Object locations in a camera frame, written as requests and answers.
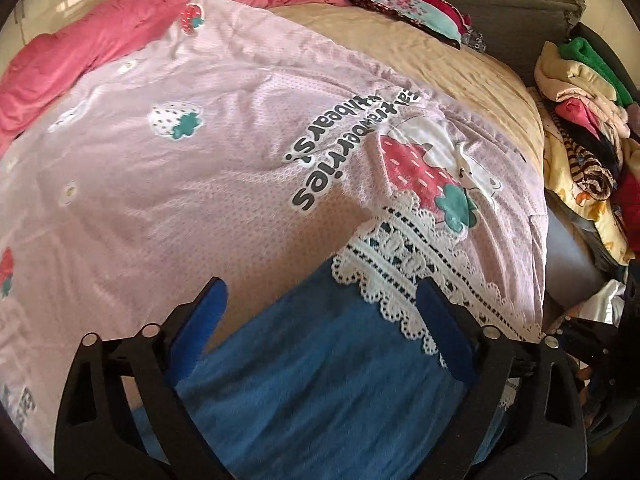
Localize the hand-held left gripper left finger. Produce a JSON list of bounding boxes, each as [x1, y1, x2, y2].
[[54, 276, 228, 480]]

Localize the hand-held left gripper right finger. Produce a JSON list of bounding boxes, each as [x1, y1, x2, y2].
[[416, 276, 589, 480]]

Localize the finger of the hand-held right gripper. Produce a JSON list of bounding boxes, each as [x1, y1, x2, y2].
[[547, 316, 623, 358]]

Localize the blue denim pants lace hem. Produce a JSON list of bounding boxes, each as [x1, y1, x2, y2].
[[135, 192, 546, 480]]

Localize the pink strawberry printed quilt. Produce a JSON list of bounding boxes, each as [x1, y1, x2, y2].
[[0, 0, 551, 461]]

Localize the pile of colourful clothes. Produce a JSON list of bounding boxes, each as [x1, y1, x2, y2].
[[532, 35, 640, 281]]

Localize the beige bed sheet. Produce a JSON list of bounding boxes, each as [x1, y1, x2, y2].
[[270, 5, 551, 211]]

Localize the red pink blanket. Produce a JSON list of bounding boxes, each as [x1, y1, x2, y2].
[[0, 0, 361, 156]]

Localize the grey padded headboard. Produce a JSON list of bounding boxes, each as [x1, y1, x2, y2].
[[365, 0, 588, 93]]

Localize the colourful floral pillow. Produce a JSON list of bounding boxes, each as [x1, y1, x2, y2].
[[302, 0, 488, 53]]

